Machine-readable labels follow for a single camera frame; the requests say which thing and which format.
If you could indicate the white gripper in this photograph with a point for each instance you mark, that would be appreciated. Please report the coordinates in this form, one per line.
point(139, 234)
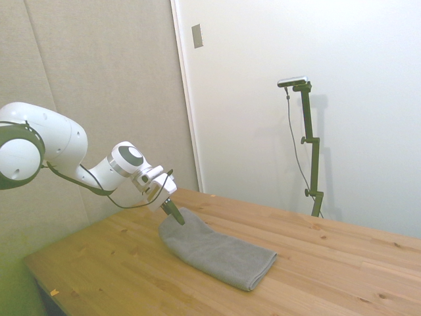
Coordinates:
point(161, 194)

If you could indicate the grey towel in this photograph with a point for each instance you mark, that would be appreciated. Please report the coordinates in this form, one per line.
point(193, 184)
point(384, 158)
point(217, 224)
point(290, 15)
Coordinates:
point(217, 250)

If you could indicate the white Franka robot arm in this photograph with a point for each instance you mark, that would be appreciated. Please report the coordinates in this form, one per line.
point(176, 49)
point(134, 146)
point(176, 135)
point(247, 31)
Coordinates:
point(59, 138)

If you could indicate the orange tape scrap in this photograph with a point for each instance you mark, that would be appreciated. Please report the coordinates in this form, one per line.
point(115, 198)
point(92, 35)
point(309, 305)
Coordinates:
point(54, 292)

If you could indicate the green chair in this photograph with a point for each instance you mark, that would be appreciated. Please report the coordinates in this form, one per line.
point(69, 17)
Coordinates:
point(16, 293)

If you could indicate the white door frame trim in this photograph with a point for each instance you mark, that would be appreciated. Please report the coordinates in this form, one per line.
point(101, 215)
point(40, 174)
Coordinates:
point(187, 98)

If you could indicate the black camera stand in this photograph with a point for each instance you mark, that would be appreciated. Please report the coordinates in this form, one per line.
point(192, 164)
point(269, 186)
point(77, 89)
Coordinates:
point(312, 158)

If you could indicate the grey wall plate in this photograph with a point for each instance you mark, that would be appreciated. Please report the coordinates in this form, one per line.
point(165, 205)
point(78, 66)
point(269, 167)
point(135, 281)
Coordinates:
point(197, 36)

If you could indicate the silver exterior camera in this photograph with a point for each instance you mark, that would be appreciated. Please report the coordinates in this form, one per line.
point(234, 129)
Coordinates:
point(292, 81)

